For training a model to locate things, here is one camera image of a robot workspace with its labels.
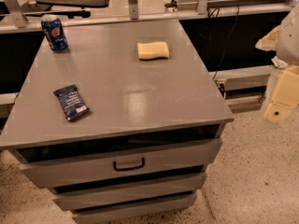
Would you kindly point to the yellow sponge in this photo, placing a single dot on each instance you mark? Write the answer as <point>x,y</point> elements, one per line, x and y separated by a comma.
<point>153,50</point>

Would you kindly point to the black drawer handle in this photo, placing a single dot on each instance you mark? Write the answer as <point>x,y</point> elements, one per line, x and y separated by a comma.
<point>129,166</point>

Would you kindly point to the white crumpled paper packet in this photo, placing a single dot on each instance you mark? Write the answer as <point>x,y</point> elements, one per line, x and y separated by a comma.
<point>279,63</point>

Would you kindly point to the grey drawer cabinet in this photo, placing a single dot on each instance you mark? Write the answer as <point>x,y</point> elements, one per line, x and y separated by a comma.
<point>167,111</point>

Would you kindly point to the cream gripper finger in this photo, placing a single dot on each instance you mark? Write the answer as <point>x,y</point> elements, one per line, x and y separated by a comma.
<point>285,97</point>

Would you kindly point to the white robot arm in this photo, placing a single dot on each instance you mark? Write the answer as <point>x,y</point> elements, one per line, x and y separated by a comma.
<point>284,40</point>

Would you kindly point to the blue pepsi can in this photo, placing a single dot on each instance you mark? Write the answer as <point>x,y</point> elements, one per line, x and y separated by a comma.
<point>54,33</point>

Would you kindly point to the blue rxbar blueberry wrapper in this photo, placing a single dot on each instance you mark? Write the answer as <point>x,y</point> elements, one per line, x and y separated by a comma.
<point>71,102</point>

